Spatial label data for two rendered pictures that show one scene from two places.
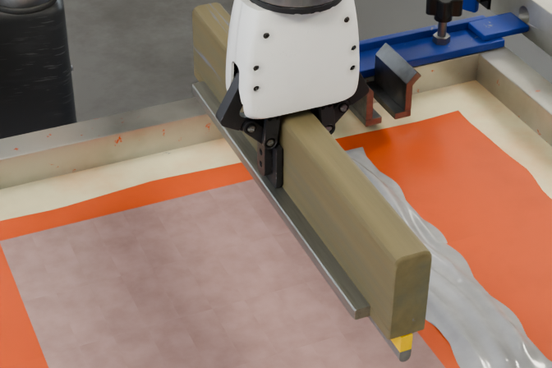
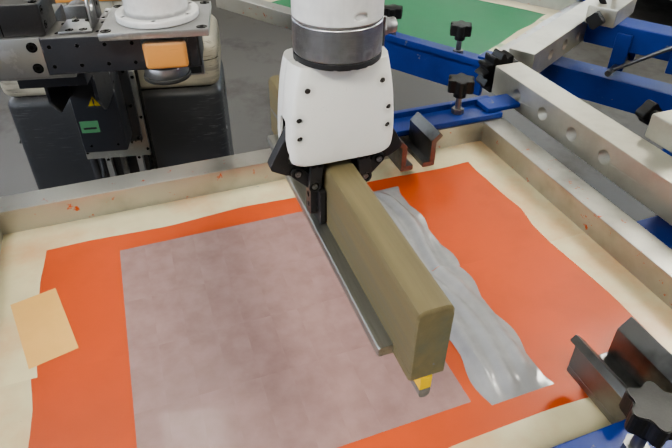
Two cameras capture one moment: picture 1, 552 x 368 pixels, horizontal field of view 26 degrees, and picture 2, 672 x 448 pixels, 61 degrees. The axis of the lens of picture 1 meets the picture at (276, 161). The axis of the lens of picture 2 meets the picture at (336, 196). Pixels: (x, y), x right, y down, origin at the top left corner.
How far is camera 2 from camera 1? 43 cm
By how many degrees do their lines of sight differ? 3
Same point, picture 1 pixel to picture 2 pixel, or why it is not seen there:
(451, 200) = (463, 230)
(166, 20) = not seen: hidden behind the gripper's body
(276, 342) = (318, 349)
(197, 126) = not seen: hidden behind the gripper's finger
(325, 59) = (362, 115)
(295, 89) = (335, 142)
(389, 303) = (411, 351)
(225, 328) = (278, 334)
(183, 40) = not seen: hidden behind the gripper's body
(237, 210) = (301, 232)
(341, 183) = (371, 229)
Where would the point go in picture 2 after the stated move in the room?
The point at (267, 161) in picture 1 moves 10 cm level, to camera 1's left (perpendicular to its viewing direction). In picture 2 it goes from (313, 202) to (211, 198)
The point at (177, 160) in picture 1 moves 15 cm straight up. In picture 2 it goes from (262, 192) to (254, 96)
